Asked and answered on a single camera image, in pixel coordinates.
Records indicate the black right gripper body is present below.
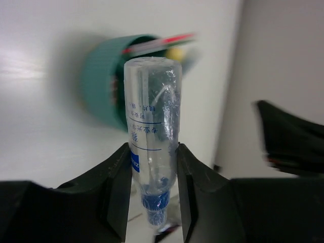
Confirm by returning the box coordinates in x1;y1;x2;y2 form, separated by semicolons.
255;100;323;177

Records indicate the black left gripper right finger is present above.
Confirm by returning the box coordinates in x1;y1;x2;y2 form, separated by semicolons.
177;143;232;242

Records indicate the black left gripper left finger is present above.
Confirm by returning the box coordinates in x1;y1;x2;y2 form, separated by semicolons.
57;142;133;241

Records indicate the clear spray bottle blue cap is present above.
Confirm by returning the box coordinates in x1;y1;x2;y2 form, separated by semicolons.
124;57;182;229

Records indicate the pink thin pen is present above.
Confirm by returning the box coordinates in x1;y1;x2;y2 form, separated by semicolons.
122;33;196;56

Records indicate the yellow highlighter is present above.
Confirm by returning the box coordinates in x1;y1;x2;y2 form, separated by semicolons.
166;48;185;62

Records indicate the teal round divided organizer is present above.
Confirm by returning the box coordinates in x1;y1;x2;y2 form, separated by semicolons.
79;34;176;132

